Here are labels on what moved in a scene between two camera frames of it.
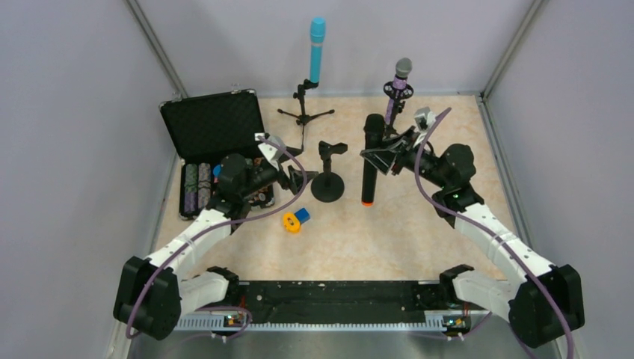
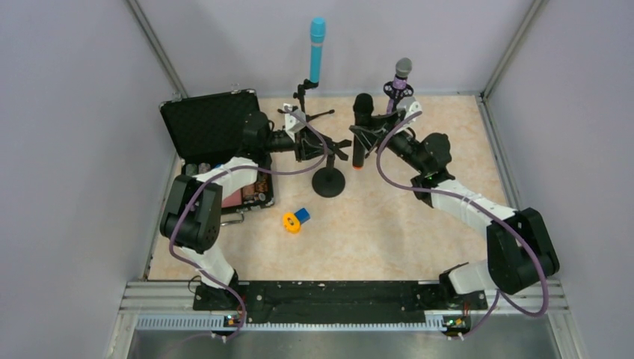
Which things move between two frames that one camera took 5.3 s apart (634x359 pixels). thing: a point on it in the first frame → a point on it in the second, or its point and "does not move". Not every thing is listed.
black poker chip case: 204,128 does not move
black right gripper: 399,154 → 378,134
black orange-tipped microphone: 374,129 → 363,107
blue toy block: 303,215 does not move
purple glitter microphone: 403,70 does not move
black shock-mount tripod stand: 398,95 does not move
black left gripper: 287,176 → 303,146
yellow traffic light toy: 291,223 does not move
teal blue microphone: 318,30 does not move
